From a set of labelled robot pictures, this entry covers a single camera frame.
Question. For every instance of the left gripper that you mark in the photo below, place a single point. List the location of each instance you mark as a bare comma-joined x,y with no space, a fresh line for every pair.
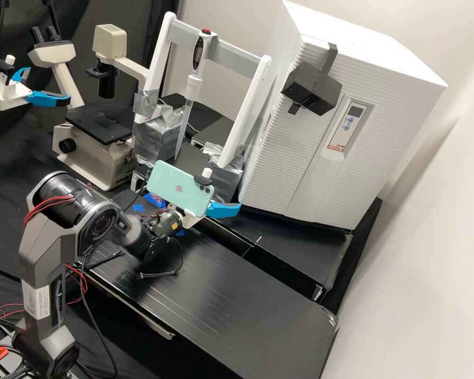
8,94

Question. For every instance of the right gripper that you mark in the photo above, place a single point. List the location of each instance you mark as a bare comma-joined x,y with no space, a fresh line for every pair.
189,219

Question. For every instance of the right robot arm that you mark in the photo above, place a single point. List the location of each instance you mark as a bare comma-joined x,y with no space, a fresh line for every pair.
49,237

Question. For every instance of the incubator door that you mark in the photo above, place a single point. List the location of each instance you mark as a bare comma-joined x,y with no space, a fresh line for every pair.
300,177

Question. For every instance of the left phone holder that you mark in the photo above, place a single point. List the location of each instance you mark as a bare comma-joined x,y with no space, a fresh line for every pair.
6,66

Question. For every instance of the white pipette stand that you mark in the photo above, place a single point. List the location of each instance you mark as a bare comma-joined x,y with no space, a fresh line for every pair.
237,130

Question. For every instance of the cream microscope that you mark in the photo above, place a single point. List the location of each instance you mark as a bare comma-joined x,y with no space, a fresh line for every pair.
91,154

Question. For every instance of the pipette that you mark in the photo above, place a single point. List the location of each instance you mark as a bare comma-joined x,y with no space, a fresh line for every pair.
193,87

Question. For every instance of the white incubator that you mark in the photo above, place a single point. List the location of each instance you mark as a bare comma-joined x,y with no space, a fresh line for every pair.
363,35

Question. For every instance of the right wrist camera phone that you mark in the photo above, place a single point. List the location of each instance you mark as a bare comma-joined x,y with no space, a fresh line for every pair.
177,188

